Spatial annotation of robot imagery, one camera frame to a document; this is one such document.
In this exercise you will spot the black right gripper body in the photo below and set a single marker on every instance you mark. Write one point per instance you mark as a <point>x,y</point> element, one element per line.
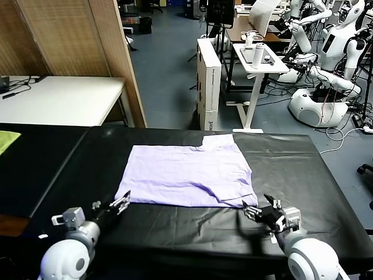
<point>272,218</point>

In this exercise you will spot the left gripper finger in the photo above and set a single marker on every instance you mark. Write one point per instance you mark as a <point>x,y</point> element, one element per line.
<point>119,207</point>
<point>123,197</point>

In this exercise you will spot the brown wooden desk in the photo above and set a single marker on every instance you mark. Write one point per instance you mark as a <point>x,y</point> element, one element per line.
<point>242,27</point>

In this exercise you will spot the green cloth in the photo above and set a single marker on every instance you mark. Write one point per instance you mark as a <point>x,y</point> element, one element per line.
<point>7,141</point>

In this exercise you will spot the small black device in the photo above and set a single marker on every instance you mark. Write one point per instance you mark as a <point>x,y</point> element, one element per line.
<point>269,59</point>

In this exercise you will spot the white curved sheet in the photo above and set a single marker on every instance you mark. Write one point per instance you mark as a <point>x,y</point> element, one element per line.
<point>262,17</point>

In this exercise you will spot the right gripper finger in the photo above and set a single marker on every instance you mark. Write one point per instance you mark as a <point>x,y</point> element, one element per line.
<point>274,204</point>
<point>252,211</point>

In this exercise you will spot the grey tablet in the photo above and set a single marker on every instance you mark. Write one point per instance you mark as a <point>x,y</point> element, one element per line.
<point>247,55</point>

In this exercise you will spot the large black table cover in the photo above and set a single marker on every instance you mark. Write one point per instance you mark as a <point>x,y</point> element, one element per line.
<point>291,175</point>

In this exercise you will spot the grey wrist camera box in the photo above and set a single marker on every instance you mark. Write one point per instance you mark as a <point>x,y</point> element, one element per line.
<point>291,217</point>
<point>74,217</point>

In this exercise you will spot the black chair base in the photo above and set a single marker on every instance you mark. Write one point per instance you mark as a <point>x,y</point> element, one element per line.
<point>365,170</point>

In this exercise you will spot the small white desk gadget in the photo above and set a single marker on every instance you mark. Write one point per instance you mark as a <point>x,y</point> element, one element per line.
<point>249,38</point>

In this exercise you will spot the white pedestal side table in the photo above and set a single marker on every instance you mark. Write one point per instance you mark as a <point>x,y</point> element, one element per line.
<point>253,96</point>

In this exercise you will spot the white humanoid robot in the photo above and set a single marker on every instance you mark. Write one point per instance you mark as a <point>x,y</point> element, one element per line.
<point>303,38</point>
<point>335,46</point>

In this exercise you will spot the black box device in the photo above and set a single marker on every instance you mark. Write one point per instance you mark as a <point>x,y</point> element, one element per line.
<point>3,84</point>

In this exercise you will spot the small black table cover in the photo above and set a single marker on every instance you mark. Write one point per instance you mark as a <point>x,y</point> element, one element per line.
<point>38,175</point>

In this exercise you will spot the white rectangular table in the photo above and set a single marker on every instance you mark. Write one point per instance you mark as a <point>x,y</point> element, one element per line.
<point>64,99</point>

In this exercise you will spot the white thermos bottle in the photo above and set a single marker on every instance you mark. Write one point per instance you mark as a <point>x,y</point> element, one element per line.
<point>258,55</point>

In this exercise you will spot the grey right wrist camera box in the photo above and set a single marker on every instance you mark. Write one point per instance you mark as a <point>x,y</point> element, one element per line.
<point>291,217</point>

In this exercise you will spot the lavender t-shirt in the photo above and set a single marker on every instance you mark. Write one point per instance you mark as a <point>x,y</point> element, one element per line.
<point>180,175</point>

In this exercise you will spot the black stick device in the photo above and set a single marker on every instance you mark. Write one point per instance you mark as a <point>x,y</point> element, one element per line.
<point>11,95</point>

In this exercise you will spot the tall white cardboard box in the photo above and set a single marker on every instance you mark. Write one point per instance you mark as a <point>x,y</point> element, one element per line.
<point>211,87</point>

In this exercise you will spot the black trash bin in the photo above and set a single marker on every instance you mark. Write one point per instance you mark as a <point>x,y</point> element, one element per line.
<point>145,24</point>

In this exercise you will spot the black monitor on tripod stand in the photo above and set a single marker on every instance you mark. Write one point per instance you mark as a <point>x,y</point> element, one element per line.
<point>220,11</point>

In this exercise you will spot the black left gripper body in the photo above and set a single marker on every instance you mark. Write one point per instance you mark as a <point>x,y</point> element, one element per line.
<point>106,216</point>

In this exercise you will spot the small white floor object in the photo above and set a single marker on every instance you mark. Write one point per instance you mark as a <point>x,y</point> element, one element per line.
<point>131,41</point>

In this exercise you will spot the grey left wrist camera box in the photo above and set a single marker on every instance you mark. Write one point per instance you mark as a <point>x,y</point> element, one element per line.
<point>74,217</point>

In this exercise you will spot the wooden folding screen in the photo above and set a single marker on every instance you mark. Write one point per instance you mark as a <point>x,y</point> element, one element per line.
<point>67,35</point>

